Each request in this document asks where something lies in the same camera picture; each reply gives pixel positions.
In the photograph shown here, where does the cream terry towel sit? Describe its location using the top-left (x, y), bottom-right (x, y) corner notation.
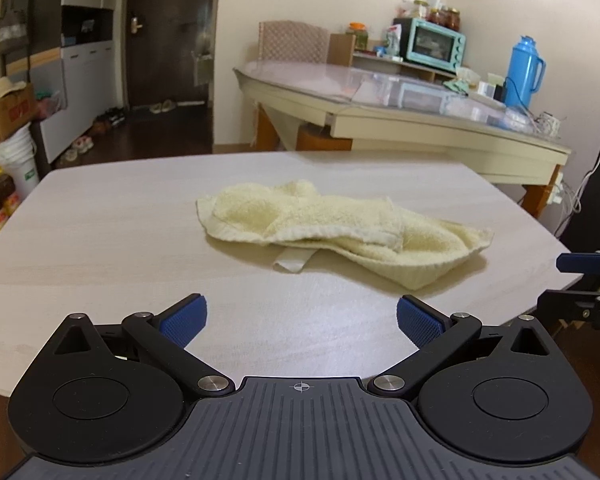
top-left (196, 179), bottom-right (495, 291)

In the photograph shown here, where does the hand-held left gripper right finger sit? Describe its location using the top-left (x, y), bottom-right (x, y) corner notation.
top-left (367, 294), bottom-right (556, 402)

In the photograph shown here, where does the cardboard box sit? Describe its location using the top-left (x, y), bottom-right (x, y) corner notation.
top-left (0, 82), bottom-right (37, 145)

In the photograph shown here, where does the beige glass-topped dining table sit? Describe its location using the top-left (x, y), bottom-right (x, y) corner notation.
top-left (232, 60), bottom-right (573, 211)

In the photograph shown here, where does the white power cable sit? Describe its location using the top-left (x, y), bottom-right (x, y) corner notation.
top-left (555, 115), bottom-right (600, 231)

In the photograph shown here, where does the metal box on door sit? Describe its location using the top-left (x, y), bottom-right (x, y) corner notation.
top-left (192, 50), bottom-right (215, 86)

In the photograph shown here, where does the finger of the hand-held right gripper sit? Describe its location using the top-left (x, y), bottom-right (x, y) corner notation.
top-left (536, 287), bottom-right (600, 336)
top-left (556, 245), bottom-right (600, 281)

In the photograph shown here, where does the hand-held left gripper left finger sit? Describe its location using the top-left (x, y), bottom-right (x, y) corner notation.
top-left (45, 294), bottom-right (236, 402)

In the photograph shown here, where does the straw hat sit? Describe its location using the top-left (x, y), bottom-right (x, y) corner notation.
top-left (0, 76), bottom-right (28, 106)

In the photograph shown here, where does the blue thermos jug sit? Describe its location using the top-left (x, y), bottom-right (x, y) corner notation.
top-left (506, 35), bottom-right (547, 109)

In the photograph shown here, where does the green cloth with tissue pack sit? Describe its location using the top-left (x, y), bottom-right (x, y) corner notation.
top-left (442, 66), bottom-right (481, 96)

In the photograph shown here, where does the checkered fabric chair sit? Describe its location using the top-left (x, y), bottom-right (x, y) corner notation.
top-left (258, 20), bottom-right (331, 66)

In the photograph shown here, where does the grey hanging bag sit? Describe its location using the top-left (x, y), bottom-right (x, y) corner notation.
top-left (0, 0), bottom-right (36, 56)

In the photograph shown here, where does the orange-lidded jar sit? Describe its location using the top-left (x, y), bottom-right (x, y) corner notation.
top-left (347, 21), bottom-right (370, 52)

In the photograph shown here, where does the teal toaster oven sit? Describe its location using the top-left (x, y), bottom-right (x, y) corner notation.
top-left (393, 17), bottom-right (467, 73)

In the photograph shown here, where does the white plastic bucket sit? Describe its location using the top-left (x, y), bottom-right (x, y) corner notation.
top-left (0, 122), bottom-right (41, 201)

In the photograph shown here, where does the wooden desktop shelf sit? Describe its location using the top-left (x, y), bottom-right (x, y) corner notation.
top-left (327, 32), bottom-right (456, 83)

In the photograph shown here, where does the white and grey cabinet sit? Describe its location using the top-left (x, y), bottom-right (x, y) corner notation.
top-left (27, 0), bottom-right (118, 163)

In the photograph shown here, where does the coiled white cord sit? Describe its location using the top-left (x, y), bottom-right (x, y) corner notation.
top-left (535, 111), bottom-right (563, 136)

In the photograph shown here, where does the dark wooden door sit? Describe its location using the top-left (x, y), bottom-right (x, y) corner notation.
top-left (125, 0), bottom-right (218, 108)

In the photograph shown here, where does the black appliance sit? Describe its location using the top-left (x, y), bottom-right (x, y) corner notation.
top-left (555, 95), bottom-right (600, 291)

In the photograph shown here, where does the brown wooden stool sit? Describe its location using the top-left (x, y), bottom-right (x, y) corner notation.
top-left (296, 125), bottom-right (353, 152)

